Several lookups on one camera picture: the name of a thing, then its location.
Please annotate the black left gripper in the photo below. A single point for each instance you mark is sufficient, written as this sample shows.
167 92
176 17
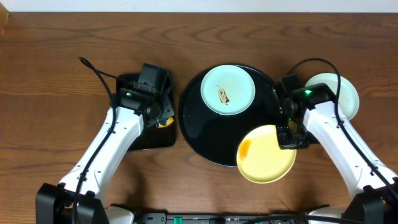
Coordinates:
162 112

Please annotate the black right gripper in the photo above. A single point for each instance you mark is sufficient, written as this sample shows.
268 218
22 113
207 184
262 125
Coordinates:
292 138

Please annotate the green and orange sponge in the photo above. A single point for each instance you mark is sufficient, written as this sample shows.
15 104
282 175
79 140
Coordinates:
165 123

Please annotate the yellow plate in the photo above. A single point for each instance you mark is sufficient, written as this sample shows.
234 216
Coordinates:
259 157

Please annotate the mint plate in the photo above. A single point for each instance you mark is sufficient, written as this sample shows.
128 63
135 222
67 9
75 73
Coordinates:
227 90
348 99

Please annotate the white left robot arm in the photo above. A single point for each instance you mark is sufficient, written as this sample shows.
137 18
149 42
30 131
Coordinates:
79 196

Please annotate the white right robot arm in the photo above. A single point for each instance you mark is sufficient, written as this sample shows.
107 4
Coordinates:
312 115

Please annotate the black rectangular water tray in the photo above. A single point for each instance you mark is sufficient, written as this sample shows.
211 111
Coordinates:
150 138

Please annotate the black round tray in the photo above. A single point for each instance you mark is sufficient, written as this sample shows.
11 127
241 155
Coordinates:
217 137

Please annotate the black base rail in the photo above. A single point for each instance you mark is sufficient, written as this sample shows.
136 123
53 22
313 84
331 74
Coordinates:
217 219

